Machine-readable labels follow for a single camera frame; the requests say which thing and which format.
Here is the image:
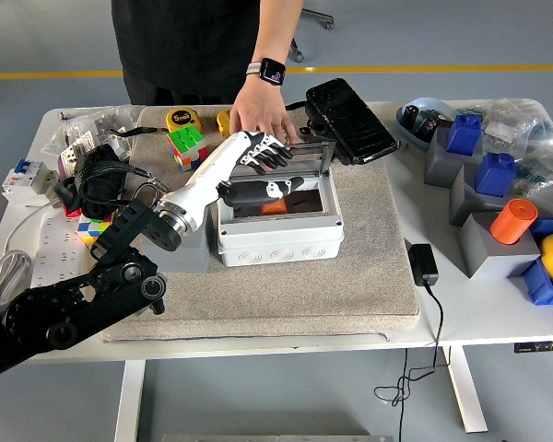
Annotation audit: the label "black smartwatch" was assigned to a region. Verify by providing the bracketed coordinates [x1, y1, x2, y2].
[244, 57, 287, 87]

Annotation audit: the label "white power strip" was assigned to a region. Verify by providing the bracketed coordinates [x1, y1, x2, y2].
[29, 209, 102, 289]

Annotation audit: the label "black adapter cord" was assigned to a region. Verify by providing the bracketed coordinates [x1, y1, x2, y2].
[373, 283, 453, 442]

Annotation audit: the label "white junction box with lid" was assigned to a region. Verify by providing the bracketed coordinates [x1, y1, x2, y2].
[216, 140, 344, 268]

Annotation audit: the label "small white breaker module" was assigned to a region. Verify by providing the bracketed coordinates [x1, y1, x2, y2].
[105, 135, 135, 161]

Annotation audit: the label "orange cylinder battery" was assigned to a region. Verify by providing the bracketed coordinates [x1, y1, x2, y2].
[489, 198, 539, 245]
[259, 198, 288, 215]

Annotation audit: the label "yellow tape measure plain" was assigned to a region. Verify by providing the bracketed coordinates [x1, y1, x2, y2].
[216, 109, 234, 138]

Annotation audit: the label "blue plastic bin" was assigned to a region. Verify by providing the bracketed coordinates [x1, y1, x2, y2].
[521, 216, 553, 307]

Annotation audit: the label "grey-brown mat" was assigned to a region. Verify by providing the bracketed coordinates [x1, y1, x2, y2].
[101, 104, 420, 343]

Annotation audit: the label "person's left hand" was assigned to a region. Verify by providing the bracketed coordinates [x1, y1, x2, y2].
[229, 76, 300, 147]

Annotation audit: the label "light blue bowl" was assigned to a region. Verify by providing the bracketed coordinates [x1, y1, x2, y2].
[395, 97, 462, 149]

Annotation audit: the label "white blue circuit breaker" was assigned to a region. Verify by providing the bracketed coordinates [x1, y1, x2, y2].
[0, 157, 59, 204]

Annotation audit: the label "person's torso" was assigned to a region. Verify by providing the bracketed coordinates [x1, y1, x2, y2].
[111, 0, 271, 108]

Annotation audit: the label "blue plastic block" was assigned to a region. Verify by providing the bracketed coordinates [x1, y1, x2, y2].
[474, 152, 518, 197]
[445, 113, 483, 156]

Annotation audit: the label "clear plastic bags of parts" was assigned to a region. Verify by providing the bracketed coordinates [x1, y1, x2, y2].
[455, 97, 553, 208]

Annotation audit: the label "thin black strap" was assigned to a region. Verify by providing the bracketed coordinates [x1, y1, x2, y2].
[109, 124, 170, 138]

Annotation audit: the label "grey holder block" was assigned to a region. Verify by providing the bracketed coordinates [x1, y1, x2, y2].
[449, 163, 517, 227]
[458, 211, 543, 281]
[424, 126, 485, 189]

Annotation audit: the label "black case with strap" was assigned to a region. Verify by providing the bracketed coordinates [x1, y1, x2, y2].
[285, 77, 400, 166]

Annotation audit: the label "clear bags of small hardware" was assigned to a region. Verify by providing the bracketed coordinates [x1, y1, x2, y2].
[41, 104, 139, 153]

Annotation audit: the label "small multicoloured puzzle cube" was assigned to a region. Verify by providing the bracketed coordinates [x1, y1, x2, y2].
[76, 215, 114, 246]

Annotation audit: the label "black office chair base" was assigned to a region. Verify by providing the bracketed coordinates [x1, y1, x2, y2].
[289, 6, 335, 64]

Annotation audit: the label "grey block with round hole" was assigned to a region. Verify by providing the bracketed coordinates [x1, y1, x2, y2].
[140, 209, 212, 273]

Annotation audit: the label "large multicoloured puzzle cube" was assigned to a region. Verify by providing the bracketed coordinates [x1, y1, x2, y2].
[167, 126, 210, 172]

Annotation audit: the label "white table leg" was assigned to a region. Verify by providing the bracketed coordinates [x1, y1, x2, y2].
[444, 344, 488, 434]
[113, 360, 147, 442]

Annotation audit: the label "white labelled device box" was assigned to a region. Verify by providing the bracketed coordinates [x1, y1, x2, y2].
[57, 131, 98, 179]

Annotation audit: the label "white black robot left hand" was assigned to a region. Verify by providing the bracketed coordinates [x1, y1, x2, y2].
[159, 130, 306, 231]

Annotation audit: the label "black power adapter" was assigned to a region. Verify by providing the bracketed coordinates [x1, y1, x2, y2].
[408, 243, 441, 287]

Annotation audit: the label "yellow tape measure black label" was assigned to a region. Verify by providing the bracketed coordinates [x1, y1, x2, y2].
[165, 107, 202, 135]

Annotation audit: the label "black table control panel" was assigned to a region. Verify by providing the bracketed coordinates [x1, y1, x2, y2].
[513, 339, 553, 355]

